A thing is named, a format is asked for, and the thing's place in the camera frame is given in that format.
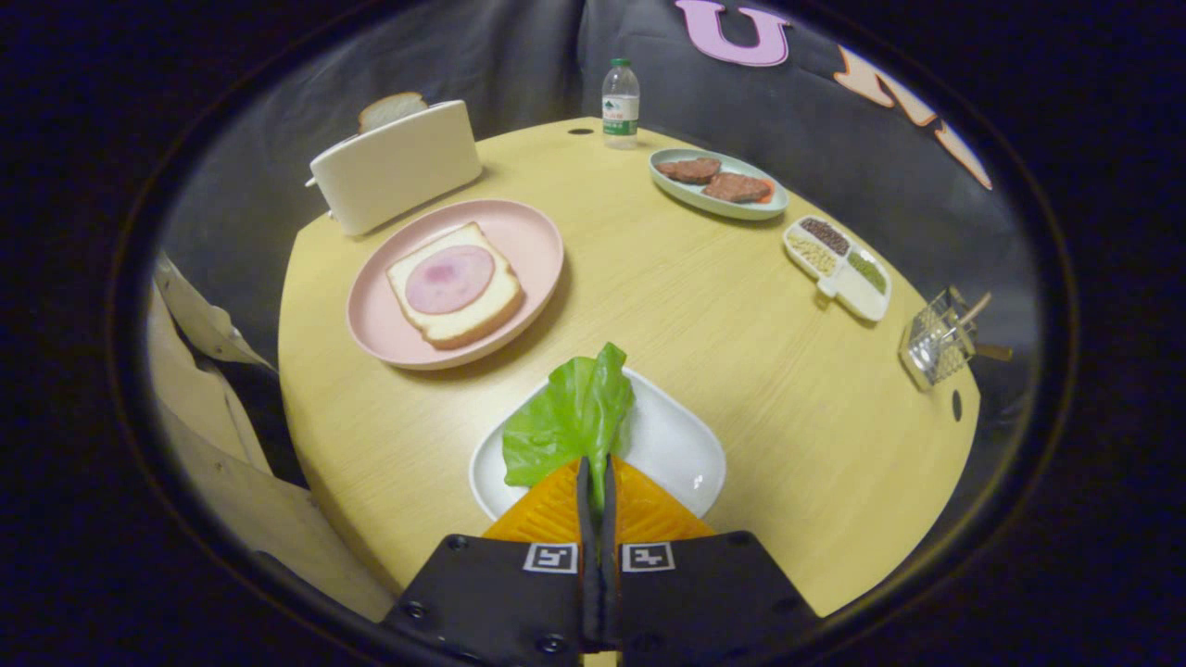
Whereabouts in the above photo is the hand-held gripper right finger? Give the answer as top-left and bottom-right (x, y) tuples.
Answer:
(600, 453), (822, 667)

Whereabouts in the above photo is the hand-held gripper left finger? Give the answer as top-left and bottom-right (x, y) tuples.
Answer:
(381, 455), (604, 667)

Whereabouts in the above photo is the green lettuce leaf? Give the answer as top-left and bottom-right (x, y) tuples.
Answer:
(501, 341), (637, 516)

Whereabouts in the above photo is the plain white bread slice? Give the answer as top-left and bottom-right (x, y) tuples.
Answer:
(358, 91), (430, 134)

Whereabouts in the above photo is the white plate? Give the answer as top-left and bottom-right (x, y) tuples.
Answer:
(468, 365), (728, 522)

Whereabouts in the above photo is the bread slice under ham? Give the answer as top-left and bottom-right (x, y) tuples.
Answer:
(385, 221), (526, 351)

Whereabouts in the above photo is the pink ham slice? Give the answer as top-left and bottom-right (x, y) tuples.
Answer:
(404, 244), (498, 317)

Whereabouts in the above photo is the person's beige jacket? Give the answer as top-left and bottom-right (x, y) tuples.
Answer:
(145, 250), (396, 624)

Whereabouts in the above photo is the clear utensil holder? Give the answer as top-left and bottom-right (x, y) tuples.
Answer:
(898, 286), (979, 389)

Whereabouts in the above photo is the white divided grain dish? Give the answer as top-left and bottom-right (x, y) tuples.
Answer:
(782, 215), (893, 324)

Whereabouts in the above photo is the pink plate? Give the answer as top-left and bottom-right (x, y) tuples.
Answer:
(346, 198), (566, 372)

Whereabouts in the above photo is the thin wooden stick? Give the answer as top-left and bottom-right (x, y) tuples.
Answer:
(953, 291), (993, 335)

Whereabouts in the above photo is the light green plate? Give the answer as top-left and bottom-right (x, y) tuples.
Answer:
(648, 147), (790, 222)

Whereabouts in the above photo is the brown meat piece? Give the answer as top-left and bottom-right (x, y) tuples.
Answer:
(700, 171), (776, 206)
(655, 156), (723, 185)

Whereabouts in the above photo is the white toaster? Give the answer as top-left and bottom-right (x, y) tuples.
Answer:
(305, 99), (485, 237)

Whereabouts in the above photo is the clear plastic water bottle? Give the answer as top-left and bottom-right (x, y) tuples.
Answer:
(600, 57), (642, 151)

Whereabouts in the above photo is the black backdrop cloth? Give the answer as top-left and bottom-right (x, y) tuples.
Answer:
(156, 0), (1041, 418)

